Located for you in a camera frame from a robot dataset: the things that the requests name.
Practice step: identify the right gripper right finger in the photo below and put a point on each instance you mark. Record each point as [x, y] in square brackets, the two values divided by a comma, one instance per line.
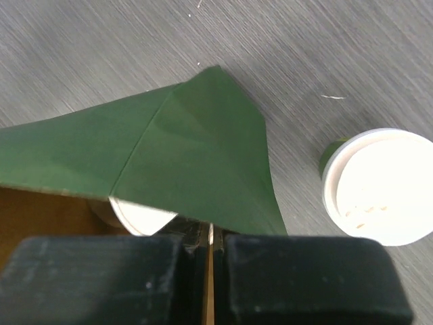
[305, 280]

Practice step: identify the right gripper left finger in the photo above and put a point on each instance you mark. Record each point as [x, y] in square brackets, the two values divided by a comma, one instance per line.
[155, 279]

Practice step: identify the white cup lid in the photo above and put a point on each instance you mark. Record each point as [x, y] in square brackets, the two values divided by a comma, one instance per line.
[378, 185]
[140, 220]

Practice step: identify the green paper bag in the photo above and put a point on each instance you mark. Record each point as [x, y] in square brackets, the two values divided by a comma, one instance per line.
[197, 148]

